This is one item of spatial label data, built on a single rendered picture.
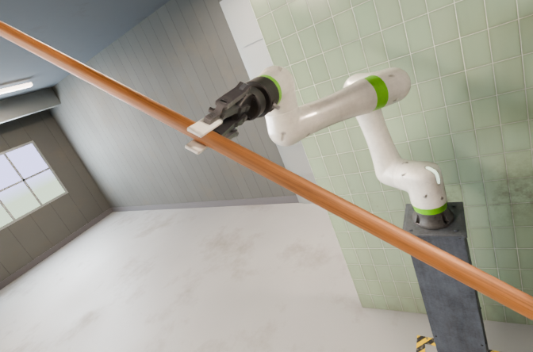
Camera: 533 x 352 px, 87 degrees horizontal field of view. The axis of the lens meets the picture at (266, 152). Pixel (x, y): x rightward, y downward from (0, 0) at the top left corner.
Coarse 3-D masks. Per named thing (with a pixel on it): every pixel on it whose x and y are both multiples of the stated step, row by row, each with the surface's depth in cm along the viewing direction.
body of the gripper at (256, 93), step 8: (256, 88) 66; (248, 96) 61; (256, 96) 63; (240, 104) 60; (248, 104) 63; (256, 104) 64; (264, 104) 66; (248, 112) 66; (256, 112) 65; (248, 120) 67
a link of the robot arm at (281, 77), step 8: (264, 72) 74; (272, 72) 74; (280, 72) 75; (288, 72) 76; (272, 80) 70; (280, 80) 73; (288, 80) 75; (280, 88) 72; (288, 88) 75; (280, 96) 72; (288, 96) 76; (280, 104) 76; (288, 104) 77; (296, 104) 80; (272, 112) 78; (280, 112) 77
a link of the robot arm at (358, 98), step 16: (336, 96) 87; (352, 96) 87; (368, 96) 88; (288, 112) 78; (304, 112) 82; (320, 112) 83; (336, 112) 85; (352, 112) 88; (368, 112) 92; (272, 128) 81; (288, 128) 79; (304, 128) 81; (320, 128) 86; (288, 144) 82
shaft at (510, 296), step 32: (0, 32) 61; (64, 64) 57; (128, 96) 54; (256, 160) 48; (320, 192) 46; (384, 224) 44; (416, 256) 43; (448, 256) 42; (480, 288) 41; (512, 288) 40
